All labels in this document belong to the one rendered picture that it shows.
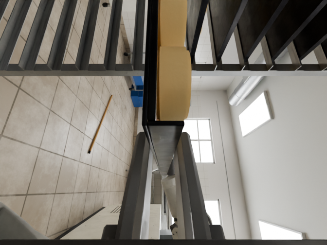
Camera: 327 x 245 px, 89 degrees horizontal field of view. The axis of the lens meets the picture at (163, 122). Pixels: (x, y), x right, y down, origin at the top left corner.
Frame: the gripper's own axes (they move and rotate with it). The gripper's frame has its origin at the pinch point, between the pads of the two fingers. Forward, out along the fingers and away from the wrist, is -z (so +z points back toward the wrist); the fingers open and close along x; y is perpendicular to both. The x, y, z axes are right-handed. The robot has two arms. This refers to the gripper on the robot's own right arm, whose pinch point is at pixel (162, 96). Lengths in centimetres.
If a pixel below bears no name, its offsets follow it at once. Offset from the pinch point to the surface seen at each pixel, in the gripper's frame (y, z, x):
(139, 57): -10.8, -10.7, -7.8
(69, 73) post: -8.0, -5.8, -31.5
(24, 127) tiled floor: -42, 33, -87
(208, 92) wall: -493, 130, 151
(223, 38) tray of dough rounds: -3.2, -16.5, 17.5
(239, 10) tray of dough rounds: 3.7, -22.0, 18.1
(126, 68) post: -8.0, -7.5, -12.0
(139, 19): -23.4, -23.4, -8.7
